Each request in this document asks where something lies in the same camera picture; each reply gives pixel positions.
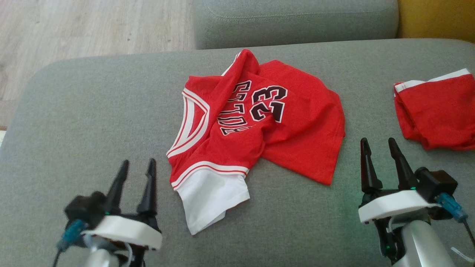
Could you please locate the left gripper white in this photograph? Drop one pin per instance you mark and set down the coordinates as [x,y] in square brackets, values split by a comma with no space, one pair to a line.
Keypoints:
[126,228]

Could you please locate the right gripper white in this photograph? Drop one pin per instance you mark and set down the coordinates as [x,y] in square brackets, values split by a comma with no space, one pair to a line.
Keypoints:
[393,205]

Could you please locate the red shorts white trim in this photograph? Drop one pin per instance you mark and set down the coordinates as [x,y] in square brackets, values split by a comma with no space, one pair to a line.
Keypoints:
[438,111]

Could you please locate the red basketball jersey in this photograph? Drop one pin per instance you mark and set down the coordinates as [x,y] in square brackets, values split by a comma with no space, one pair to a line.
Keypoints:
[297,141]

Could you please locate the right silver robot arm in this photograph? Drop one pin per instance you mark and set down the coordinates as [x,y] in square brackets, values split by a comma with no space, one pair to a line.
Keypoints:
[419,244]

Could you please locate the grey sofa seat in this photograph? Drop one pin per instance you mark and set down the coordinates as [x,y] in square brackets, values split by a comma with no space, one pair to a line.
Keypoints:
[92,122]

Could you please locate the mustard yellow cushion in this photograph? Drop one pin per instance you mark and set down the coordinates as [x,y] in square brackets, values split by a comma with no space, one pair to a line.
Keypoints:
[438,18]

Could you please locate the grey sofa back cushion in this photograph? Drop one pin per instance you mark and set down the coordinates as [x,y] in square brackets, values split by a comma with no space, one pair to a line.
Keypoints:
[297,22]

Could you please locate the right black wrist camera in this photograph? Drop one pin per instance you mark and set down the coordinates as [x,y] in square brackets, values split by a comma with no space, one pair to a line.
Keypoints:
[438,183]

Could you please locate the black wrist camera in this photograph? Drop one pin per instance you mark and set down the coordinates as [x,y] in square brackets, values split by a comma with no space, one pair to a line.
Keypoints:
[438,183]
[83,209]

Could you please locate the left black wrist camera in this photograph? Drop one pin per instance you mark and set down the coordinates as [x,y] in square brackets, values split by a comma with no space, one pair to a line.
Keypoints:
[83,209]

